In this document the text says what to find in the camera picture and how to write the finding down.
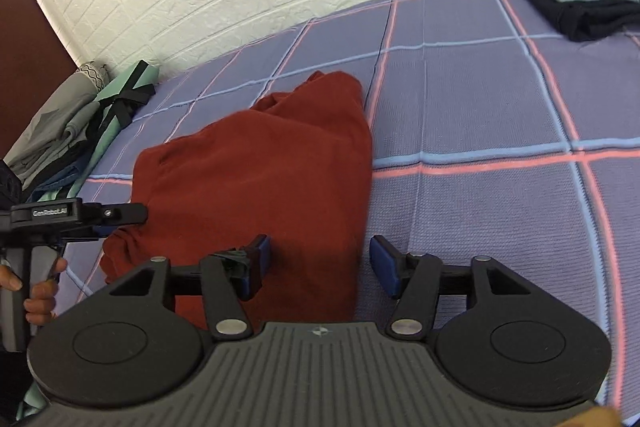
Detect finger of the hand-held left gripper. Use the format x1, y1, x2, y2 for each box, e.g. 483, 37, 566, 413
82, 203, 150, 239

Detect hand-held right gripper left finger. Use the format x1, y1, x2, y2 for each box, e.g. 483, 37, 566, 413
107, 234, 273, 342

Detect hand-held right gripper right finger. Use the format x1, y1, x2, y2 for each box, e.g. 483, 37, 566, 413
369, 235, 531, 340

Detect red pants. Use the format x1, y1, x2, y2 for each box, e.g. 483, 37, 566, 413
100, 71, 374, 333

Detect person's left hand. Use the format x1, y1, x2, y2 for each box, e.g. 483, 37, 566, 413
0, 258, 69, 328

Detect dark blue folded jeans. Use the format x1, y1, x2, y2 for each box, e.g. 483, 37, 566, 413
34, 157, 92, 195

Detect black folded garment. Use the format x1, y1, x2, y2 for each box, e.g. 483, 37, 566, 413
24, 146, 97, 198

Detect grey folded clothes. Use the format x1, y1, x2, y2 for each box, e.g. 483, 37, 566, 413
7, 71, 102, 188

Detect green folded mat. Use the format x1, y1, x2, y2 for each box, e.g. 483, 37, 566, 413
30, 59, 162, 204

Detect brown headboard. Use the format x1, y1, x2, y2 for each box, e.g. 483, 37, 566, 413
0, 0, 81, 158

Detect purple plaid bedsheet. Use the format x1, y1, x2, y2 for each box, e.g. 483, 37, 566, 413
20, 0, 640, 427

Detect black strap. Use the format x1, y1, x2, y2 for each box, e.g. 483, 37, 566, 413
91, 62, 157, 134

